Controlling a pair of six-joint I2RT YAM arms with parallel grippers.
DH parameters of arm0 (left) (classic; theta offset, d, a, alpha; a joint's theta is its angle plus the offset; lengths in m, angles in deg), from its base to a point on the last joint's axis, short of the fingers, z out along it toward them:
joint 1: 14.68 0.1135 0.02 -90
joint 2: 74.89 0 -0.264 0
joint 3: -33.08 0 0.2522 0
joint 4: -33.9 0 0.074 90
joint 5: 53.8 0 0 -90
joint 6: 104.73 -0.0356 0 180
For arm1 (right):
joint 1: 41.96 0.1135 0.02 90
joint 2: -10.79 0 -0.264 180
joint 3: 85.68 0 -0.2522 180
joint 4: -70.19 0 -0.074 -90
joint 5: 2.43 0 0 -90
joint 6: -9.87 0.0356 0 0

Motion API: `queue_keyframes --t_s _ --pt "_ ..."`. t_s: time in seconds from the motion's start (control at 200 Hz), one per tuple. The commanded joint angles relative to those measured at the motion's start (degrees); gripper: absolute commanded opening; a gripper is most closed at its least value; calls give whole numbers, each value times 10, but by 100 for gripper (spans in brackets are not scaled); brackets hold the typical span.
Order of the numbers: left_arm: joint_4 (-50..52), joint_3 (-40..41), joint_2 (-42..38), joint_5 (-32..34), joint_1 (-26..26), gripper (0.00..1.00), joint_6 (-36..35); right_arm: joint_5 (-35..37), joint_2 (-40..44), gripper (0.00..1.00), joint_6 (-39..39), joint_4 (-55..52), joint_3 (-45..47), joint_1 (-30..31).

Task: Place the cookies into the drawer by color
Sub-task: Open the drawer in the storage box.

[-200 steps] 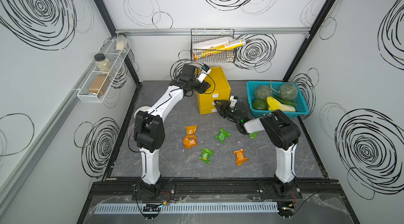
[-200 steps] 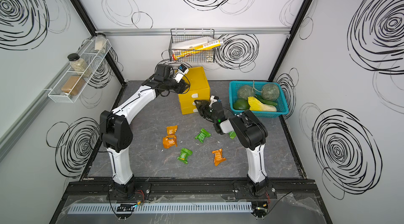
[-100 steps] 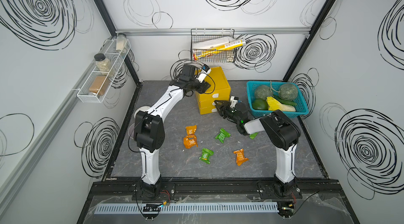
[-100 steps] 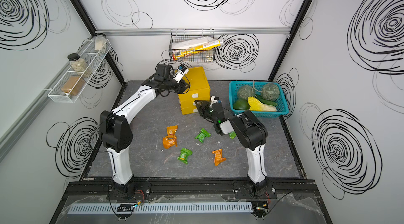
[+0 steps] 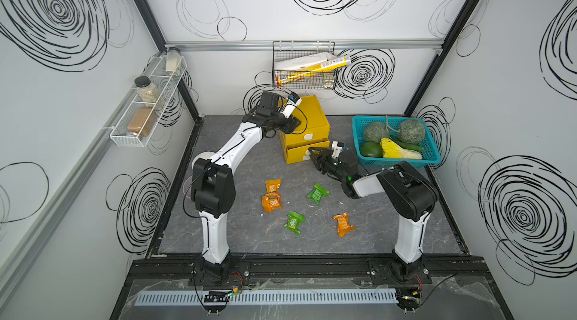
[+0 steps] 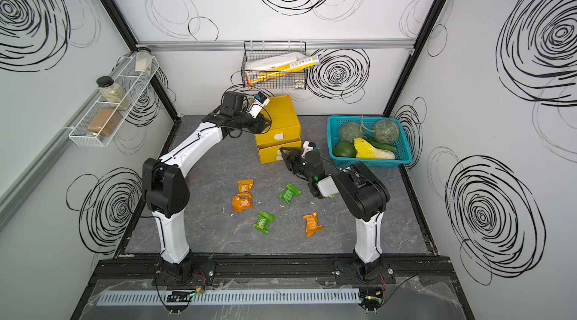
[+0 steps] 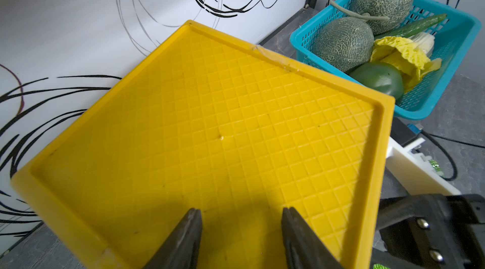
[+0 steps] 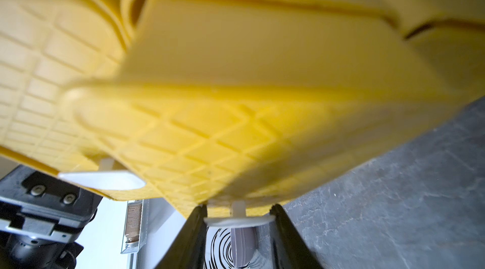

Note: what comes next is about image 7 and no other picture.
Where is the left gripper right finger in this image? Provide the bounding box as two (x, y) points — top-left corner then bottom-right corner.
(281, 207), (343, 268)

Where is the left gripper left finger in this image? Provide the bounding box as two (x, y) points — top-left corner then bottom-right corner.
(143, 208), (203, 268)

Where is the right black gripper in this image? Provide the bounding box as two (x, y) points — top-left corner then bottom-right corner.
(370, 194), (484, 268)

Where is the yellow drawer cabinet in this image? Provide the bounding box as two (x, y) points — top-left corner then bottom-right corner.
(12, 21), (395, 268)

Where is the green avocado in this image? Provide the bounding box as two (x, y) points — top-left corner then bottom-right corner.
(349, 62), (404, 100)

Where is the yellow white cabbage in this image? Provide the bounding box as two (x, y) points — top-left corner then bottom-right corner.
(370, 32), (442, 93)

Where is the teal plastic basket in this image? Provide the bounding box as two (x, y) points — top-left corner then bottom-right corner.
(290, 0), (481, 120)

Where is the green cucumber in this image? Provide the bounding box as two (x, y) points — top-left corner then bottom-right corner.
(375, 14), (448, 40)

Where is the left green melon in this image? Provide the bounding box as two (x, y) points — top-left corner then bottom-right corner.
(312, 17), (374, 73)

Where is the green melon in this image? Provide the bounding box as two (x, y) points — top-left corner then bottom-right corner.
(330, 0), (413, 36)
(312, 17), (374, 73)

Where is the right green melon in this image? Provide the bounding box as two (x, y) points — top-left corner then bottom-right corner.
(330, 0), (413, 36)

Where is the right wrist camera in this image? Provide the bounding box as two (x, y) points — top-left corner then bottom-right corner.
(385, 117), (461, 196)

